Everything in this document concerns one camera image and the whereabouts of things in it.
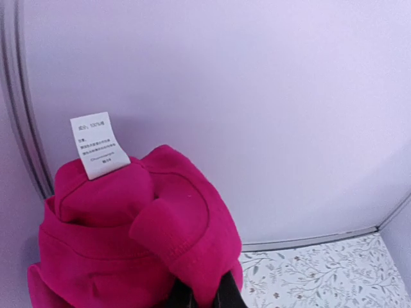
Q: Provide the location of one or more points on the floral tablecloth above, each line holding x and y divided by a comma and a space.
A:
357, 272

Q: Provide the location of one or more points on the white care label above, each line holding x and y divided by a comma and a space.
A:
97, 145

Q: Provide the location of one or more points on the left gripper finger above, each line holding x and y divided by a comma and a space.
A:
181, 296

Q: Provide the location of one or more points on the red t-shirt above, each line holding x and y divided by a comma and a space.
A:
123, 239

